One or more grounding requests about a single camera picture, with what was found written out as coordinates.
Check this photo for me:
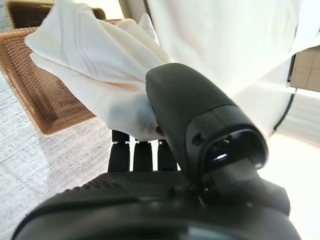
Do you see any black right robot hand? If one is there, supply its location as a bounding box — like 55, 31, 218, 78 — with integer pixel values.
11, 62, 305, 240

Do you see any beige shirt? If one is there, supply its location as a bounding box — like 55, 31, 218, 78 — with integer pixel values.
24, 0, 320, 141

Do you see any tan upholstered bed base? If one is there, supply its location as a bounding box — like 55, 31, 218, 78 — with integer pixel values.
291, 46, 320, 91

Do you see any brown wicker basket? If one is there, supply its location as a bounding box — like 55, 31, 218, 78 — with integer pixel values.
0, 0, 131, 137

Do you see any grey area rug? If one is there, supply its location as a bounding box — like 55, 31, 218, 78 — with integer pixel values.
0, 14, 113, 236

